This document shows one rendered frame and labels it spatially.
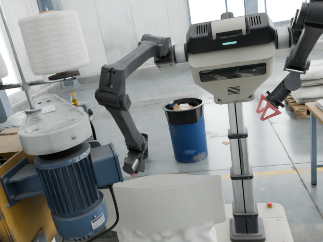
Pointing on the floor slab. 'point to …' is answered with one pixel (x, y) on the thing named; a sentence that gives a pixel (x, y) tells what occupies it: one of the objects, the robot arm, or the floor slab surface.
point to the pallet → (300, 111)
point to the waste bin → (187, 129)
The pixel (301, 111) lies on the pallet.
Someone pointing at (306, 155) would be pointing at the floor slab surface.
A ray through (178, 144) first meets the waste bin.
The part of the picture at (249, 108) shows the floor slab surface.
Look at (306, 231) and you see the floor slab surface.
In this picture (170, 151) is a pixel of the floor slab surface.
